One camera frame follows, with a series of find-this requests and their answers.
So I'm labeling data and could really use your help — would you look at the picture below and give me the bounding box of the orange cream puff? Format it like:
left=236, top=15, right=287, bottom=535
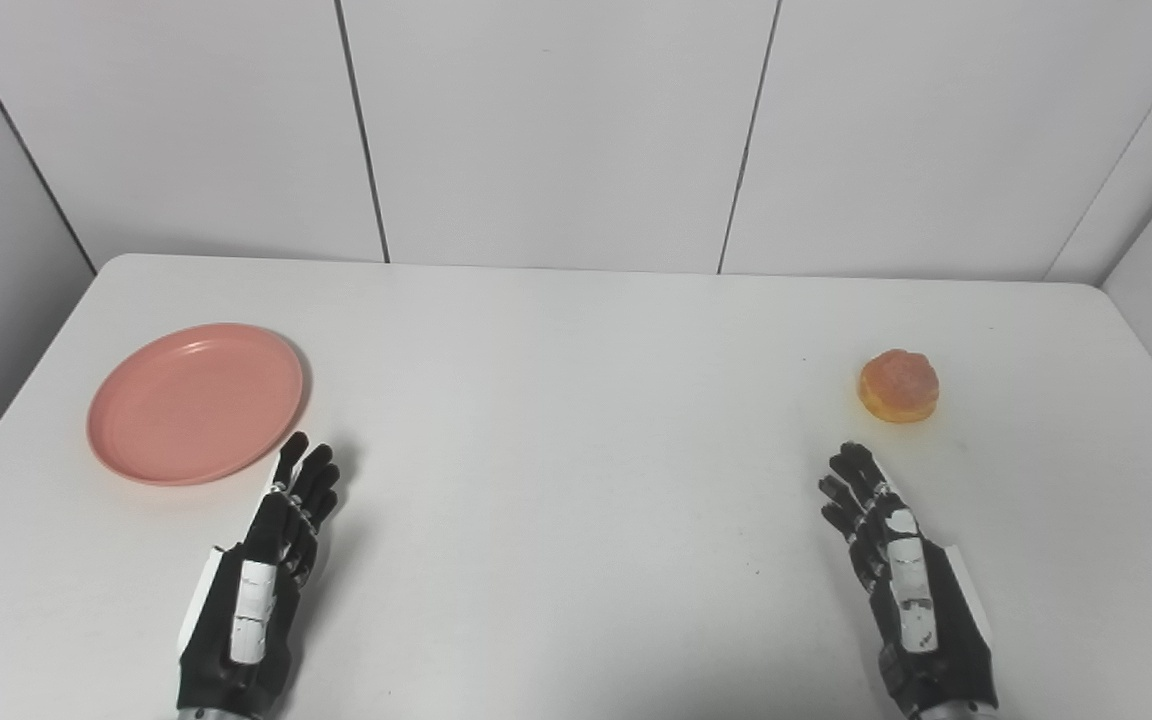
left=858, top=349, right=940, bottom=424

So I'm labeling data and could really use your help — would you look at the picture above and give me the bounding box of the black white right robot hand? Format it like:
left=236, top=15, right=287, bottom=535
left=818, top=442, right=1000, bottom=717

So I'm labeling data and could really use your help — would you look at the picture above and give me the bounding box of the pink round plate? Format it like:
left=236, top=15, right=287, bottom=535
left=87, top=322, right=305, bottom=487

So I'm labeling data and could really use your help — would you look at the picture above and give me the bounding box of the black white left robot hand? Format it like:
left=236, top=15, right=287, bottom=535
left=176, top=432, right=342, bottom=719

